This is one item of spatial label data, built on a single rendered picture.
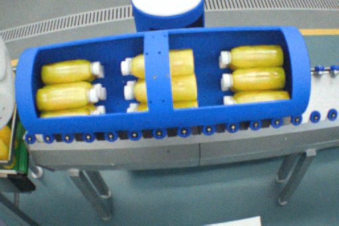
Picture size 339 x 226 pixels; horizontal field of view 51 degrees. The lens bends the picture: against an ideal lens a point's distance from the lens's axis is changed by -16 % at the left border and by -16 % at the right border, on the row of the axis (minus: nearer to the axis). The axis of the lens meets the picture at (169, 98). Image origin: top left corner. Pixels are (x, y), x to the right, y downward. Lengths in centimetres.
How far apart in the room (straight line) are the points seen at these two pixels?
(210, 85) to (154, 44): 31
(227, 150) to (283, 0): 202
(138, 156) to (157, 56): 39
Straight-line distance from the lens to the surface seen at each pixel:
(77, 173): 165
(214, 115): 115
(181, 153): 135
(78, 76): 126
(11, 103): 45
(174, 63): 115
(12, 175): 143
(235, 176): 226
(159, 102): 111
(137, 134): 128
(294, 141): 141
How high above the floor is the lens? 207
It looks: 56 degrees down
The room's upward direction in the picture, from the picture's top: 7 degrees counter-clockwise
